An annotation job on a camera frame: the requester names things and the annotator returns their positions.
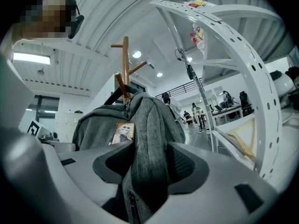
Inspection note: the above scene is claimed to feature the black metal railing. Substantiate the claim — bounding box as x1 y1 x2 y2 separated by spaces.
155 77 202 98

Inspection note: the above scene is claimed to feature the illustrated card charm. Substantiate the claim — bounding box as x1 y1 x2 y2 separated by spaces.
109 122 136 146

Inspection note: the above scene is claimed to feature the person's head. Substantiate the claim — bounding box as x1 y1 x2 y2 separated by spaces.
11 0 79 42

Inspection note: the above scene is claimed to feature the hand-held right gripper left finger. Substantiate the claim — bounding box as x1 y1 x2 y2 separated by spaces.
57 144 135 209

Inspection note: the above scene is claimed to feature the grey fabric backpack bag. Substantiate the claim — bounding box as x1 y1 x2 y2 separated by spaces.
71 85 186 224

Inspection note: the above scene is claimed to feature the wooden coat rack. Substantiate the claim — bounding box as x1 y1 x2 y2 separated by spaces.
110 36 148 104

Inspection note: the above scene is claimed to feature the white work table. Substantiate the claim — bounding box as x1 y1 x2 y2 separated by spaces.
209 103 244 127

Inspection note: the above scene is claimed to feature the yellow wooden frame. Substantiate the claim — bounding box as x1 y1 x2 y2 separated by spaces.
227 119 257 161

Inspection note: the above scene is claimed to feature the black camera on stand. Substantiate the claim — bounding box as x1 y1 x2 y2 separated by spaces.
174 48 206 129

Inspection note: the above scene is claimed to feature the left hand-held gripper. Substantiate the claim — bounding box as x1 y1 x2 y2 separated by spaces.
18 119 78 152

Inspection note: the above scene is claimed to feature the red yellow snack packet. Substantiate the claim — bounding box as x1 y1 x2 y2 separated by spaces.
189 23 206 55
184 0 217 9

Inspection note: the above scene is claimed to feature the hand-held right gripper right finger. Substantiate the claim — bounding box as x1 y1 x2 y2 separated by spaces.
144 141 282 224

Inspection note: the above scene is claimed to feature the white round helmet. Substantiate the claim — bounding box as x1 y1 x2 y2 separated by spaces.
269 70 295 96

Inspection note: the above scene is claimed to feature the black head-mounted camera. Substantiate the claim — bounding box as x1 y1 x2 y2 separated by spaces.
58 0 85 40

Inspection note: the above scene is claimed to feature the rectangular ceiling light panel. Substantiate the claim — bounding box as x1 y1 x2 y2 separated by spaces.
13 52 51 65

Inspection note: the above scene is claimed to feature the black office chair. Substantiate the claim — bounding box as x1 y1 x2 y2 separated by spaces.
239 91 255 116

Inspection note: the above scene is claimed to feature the white perforated metal shelf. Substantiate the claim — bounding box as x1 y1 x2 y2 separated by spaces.
149 0 299 191

